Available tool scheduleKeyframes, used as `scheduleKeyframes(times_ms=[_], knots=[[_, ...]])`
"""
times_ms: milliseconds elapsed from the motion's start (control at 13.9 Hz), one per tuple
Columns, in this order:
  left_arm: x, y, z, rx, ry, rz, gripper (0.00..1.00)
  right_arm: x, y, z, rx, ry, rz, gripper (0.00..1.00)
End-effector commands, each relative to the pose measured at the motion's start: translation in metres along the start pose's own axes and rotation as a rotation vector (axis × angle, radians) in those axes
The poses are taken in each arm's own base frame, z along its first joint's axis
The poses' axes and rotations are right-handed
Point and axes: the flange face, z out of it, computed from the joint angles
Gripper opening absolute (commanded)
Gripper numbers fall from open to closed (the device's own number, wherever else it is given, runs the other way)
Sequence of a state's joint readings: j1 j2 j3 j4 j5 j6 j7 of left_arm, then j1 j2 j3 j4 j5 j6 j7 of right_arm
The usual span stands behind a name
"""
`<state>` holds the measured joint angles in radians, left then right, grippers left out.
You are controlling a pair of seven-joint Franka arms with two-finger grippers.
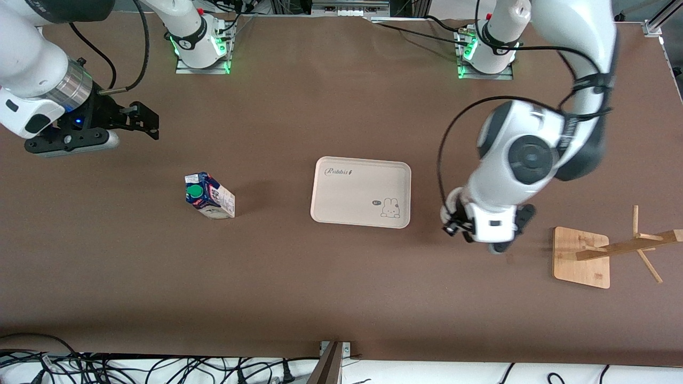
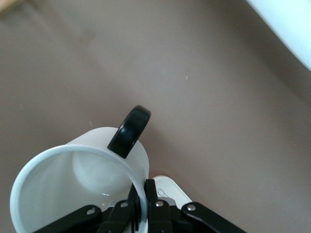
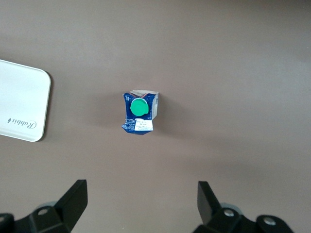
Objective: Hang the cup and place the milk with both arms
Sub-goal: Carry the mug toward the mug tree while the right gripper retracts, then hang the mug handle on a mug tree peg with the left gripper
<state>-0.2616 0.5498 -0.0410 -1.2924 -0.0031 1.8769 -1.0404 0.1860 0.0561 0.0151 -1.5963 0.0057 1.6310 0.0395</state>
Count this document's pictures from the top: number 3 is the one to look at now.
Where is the blue milk carton green cap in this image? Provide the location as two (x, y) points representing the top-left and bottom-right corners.
(121, 89), (160, 135)

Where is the cream rabbit print tray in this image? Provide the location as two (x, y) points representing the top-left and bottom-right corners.
(0, 59), (52, 143)

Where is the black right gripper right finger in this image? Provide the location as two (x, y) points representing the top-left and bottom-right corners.
(195, 181), (259, 233)

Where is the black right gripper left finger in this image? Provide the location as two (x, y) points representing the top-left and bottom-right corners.
(14, 179), (88, 233)

